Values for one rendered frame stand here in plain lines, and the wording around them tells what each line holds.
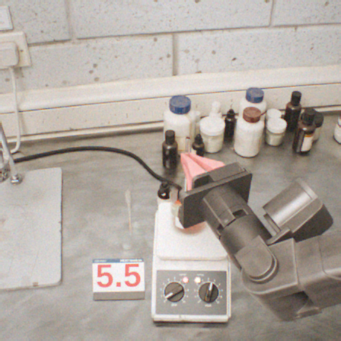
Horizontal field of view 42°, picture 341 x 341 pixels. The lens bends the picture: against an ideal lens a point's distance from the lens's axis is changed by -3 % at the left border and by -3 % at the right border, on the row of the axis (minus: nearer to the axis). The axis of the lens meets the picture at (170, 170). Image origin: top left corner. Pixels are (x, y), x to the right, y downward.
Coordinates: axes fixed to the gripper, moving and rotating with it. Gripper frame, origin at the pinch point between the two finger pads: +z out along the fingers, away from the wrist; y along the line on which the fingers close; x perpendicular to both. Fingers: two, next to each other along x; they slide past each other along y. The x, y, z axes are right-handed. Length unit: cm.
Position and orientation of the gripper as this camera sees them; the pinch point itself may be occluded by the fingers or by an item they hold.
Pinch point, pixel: (186, 159)
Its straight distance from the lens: 66.4
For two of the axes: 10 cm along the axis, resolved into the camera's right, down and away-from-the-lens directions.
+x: 0.0, 7.2, 7.0
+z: -4.3, -6.3, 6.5
